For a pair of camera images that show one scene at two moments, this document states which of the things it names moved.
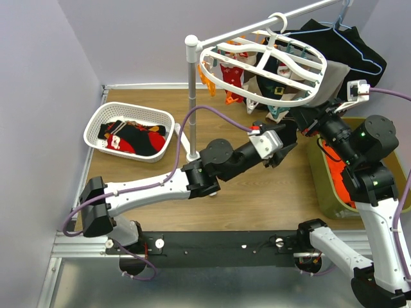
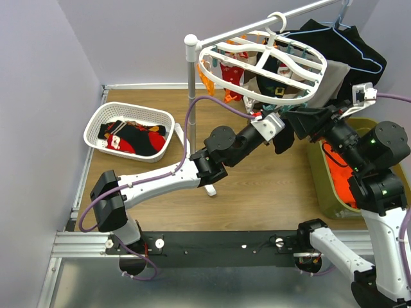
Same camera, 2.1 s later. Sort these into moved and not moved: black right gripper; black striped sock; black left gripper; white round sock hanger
Moved: black left gripper
Not moved: black right gripper; black striped sock; white round sock hanger
